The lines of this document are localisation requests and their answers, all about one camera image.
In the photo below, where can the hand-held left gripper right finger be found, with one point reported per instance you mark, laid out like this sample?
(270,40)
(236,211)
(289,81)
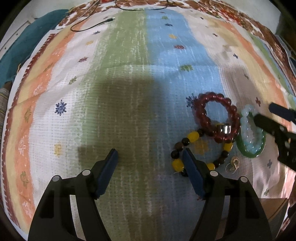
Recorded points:
(193,172)

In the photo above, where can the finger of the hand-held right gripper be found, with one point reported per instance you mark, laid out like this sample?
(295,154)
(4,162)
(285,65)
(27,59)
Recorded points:
(281,111)
(266,123)

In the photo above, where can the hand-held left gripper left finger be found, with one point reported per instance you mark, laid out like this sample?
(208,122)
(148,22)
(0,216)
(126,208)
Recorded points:
(108,172)

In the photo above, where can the green jade bangle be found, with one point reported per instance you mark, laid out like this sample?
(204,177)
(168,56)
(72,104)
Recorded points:
(246,151)

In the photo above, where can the small gold earring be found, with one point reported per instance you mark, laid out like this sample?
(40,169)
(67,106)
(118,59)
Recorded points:
(233,163)

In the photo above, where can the colourful striped blanket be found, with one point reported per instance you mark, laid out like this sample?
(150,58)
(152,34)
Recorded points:
(138,92)

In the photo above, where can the grey striped fabric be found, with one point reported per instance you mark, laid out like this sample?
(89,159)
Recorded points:
(3,99)

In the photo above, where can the teal cloth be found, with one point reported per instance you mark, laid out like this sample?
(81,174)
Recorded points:
(20,51)

